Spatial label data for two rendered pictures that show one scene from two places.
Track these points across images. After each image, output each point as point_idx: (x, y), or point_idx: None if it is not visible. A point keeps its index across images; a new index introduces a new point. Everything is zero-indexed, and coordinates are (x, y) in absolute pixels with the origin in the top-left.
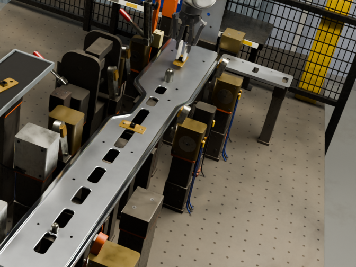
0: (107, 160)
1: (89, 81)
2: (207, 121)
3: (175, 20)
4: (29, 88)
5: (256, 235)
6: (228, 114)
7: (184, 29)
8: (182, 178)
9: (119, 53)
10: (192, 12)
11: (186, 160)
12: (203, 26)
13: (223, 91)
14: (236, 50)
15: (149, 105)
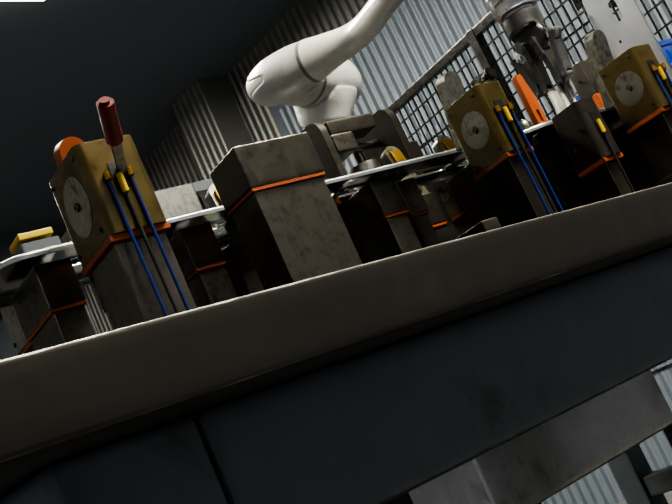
0: (359, 243)
1: (326, 166)
2: (580, 123)
3: (519, 65)
4: (197, 188)
5: None
6: (662, 115)
7: (540, 68)
8: (523, 210)
9: (396, 127)
10: (516, 24)
11: (501, 167)
12: (549, 31)
13: (620, 83)
14: None
15: (458, 162)
